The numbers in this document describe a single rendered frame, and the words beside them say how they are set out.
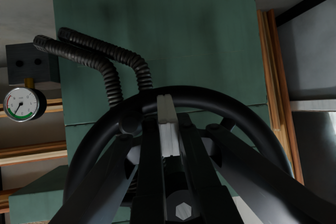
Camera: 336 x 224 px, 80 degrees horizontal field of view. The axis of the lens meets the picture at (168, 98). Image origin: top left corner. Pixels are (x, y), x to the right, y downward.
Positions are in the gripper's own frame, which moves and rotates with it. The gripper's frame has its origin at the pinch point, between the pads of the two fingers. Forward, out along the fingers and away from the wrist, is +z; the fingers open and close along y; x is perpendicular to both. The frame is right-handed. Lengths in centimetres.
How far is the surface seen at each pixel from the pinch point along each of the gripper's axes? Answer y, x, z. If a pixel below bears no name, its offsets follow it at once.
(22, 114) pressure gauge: -25.1, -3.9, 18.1
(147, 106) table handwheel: -2.1, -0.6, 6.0
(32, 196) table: -28.7, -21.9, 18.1
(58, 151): -112, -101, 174
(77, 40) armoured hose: -12.7, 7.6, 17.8
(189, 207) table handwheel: 1.6, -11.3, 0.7
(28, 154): -144, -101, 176
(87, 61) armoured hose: -10.8, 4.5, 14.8
